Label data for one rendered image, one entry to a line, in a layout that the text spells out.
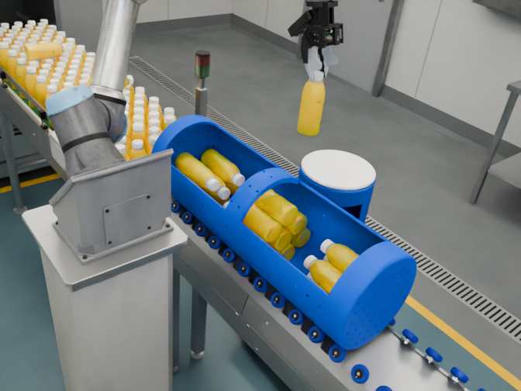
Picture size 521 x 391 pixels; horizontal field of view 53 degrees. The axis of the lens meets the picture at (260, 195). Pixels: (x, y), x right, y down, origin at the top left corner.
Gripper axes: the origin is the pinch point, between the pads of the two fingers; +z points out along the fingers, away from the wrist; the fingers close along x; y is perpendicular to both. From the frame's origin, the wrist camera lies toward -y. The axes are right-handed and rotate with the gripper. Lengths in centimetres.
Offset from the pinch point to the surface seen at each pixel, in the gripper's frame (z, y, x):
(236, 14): 60, -476, 304
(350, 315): 42, 42, -32
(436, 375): 67, 53, -12
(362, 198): 52, -6, 25
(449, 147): 145, -133, 273
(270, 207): 32.4, 3.4, -22.8
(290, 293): 45, 24, -35
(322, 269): 44, 24, -23
